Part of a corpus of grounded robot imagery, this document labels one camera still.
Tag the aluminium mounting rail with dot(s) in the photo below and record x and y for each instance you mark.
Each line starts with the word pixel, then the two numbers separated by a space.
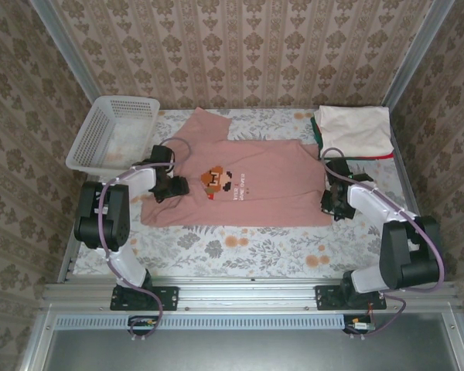
pixel 247 293

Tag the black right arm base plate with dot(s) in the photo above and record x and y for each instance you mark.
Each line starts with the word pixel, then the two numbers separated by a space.
pixel 328 297

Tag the red folded t-shirt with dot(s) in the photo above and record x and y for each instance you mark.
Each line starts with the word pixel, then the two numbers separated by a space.
pixel 384 155

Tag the pink printed t-shirt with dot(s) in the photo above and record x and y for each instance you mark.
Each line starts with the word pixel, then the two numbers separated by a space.
pixel 263 181

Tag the aluminium frame post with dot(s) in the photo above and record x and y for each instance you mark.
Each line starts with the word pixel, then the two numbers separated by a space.
pixel 417 50
pixel 65 50

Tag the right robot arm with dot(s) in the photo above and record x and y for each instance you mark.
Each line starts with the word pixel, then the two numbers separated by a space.
pixel 406 255

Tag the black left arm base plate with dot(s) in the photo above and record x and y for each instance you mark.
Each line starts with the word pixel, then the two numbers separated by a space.
pixel 166 297

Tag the floral tablecloth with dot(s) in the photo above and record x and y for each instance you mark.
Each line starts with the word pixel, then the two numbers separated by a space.
pixel 236 251

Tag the cream folded t-shirt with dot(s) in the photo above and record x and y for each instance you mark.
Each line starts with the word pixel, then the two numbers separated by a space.
pixel 355 129

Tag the grey metal panel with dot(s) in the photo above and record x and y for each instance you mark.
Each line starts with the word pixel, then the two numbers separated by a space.
pixel 236 351

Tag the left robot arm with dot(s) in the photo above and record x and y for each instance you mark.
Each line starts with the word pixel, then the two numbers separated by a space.
pixel 100 220

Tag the white plastic basket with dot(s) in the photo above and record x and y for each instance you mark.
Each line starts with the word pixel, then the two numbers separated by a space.
pixel 100 135

